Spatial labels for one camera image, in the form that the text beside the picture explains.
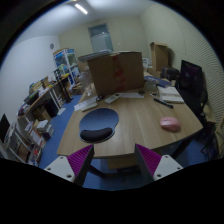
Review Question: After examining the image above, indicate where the white keyboard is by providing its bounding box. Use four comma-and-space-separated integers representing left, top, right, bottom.
74, 96, 97, 111

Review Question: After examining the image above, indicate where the ceiling light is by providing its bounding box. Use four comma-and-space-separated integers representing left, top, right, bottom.
75, 3, 88, 15

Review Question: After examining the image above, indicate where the large cardboard box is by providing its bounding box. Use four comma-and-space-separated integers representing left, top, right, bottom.
88, 52, 144, 96

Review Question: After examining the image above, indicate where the dark blue mouse pad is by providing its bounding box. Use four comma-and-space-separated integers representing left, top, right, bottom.
79, 108, 119, 143

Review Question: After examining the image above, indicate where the door with window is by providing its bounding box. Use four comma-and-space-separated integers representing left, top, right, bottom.
88, 24, 113, 52

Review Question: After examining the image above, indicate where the blue white display cabinet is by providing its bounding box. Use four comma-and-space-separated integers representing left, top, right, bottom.
53, 48, 80, 85

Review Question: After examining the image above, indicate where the open white notebook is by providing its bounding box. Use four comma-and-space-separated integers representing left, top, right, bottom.
158, 86, 184, 103

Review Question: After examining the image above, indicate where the black computer monitor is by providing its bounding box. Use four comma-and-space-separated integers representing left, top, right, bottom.
176, 59, 205, 104

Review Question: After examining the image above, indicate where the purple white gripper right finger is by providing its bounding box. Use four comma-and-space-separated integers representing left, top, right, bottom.
135, 144, 182, 182

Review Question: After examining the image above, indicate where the black pen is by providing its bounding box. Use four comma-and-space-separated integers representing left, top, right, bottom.
154, 98, 174, 109

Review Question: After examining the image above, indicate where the tall cardboard box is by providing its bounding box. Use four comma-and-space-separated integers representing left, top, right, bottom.
150, 42, 168, 71

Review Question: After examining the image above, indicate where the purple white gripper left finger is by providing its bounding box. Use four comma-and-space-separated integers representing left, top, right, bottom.
45, 144, 94, 186

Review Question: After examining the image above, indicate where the white paper sheet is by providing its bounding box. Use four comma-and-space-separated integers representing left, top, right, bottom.
120, 93, 144, 99

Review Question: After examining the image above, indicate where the white low bookshelf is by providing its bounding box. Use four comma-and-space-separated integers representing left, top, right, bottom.
0, 115, 46, 167

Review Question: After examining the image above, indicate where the blue book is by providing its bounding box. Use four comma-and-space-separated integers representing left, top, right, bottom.
144, 76, 172, 88

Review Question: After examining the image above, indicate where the wooden side desk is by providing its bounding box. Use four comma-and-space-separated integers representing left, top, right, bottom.
17, 78, 70, 119

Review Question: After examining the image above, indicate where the white remote control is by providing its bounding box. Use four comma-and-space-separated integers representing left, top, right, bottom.
105, 93, 121, 104

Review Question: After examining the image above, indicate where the pink computer mouse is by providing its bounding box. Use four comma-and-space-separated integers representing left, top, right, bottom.
160, 117, 181, 132

